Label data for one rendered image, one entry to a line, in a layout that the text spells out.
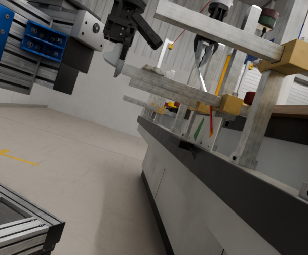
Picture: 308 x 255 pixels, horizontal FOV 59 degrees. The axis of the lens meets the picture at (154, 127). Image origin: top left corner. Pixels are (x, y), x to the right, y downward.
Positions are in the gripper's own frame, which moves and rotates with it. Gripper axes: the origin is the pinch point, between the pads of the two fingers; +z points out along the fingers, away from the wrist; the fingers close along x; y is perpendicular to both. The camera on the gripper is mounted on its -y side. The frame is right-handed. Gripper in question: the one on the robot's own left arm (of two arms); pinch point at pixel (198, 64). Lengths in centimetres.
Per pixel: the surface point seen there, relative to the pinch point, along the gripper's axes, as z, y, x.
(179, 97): 13.3, -4.9, -1.9
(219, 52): -9.0, -8.5, 8.2
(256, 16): -15.5, 16.5, 8.6
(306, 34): -81, -116, 104
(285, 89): -33, -116, 103
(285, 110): 9.2, 22.7, 23.9
